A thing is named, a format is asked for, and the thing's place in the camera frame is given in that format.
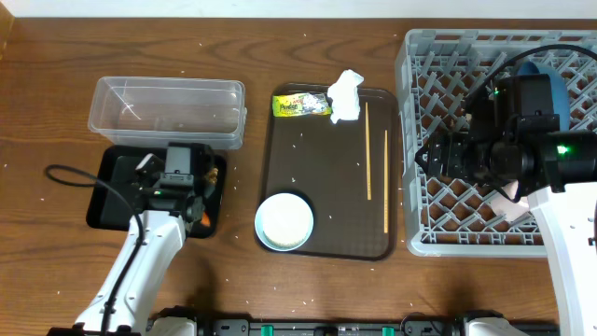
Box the pink cup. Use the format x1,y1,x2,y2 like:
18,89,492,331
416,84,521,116
489,181,529,222

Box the white napkin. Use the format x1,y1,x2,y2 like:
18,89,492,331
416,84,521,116
326,69,364,124

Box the dark blue plate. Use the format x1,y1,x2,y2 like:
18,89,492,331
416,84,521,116
516,62,570,132

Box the light blue rice bowl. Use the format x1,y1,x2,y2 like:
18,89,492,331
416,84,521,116
255,193,314,252

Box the brown food scrap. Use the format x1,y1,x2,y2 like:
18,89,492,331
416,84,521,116
204,166,219,186

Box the orange carrot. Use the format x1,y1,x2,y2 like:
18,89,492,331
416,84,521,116
201,212,211,228

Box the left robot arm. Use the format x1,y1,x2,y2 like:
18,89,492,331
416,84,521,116
44,143,217,335

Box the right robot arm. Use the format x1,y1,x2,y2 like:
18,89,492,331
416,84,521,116
415,74,596,335

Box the grey dishwasher rack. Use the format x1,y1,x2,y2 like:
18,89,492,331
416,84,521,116
395,29,596,258

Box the left wooden chopstick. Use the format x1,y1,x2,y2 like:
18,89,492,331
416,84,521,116
365,102,372,201

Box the brown serving tray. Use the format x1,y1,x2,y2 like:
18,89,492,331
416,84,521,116
260,88,399,261

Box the yellow snack wrapper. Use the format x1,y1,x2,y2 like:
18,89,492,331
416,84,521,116
271,92,332,118

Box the clear plastic bin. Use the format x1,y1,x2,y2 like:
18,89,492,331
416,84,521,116
88,77,247,150

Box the black plastic tray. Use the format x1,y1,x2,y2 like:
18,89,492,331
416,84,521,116
86,143,227,239

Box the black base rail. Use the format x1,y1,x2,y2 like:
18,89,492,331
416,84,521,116
195,317,561,336

